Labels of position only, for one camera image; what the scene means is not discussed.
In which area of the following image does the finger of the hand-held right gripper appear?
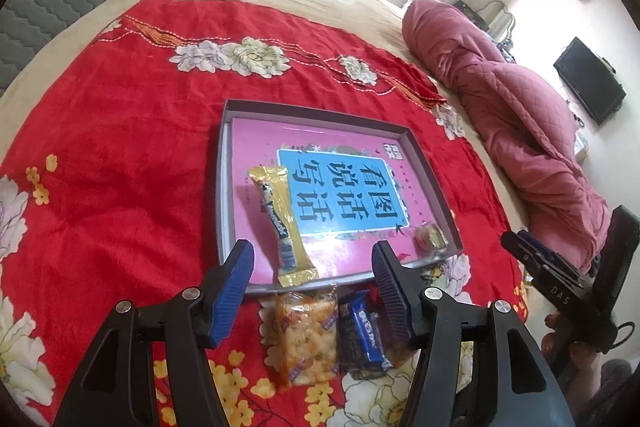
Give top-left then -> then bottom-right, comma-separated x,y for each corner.
501,231 -> 546,280
517,231 -> 583,283

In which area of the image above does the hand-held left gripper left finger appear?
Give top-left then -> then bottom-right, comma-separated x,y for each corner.
52,239 -> 256,427

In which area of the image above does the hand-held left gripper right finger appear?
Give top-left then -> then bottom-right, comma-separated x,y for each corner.
371,241 -> 576,427

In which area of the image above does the blue cookie packet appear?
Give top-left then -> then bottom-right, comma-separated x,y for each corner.
336,289 -> 393,380

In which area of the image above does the grey cardboard box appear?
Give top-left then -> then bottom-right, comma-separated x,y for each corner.
215,99 -> 465,295

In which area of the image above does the rice cracker packet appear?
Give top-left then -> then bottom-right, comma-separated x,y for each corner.
260,289 -> 341,393

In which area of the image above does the person's right forearm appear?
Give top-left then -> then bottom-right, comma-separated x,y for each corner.
575,357 -> 638,427

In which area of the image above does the person's right hand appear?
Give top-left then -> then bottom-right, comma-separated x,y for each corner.
542,312 -> 608,388

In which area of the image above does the round pastry clear packet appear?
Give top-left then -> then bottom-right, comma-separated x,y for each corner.
412,223 -> 448,255

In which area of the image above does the yellow snack bar packet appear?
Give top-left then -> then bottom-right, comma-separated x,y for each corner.
248,164 -> 319,289

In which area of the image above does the pink quilted duvet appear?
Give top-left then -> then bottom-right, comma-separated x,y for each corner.
402,0 -> 613,273

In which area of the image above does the pink book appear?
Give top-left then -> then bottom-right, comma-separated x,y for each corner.
230,118 -> 453,285

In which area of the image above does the red floral blanket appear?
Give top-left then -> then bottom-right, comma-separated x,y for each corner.
0,0 -> 538,427

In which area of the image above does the black flat television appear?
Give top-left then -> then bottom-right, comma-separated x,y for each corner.
553,37 -> 627,125

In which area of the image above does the beige bed sheet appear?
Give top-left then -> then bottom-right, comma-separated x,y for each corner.
0,0 -> 536,233

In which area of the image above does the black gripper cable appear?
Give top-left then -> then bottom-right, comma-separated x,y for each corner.
615,321 -> 637,350

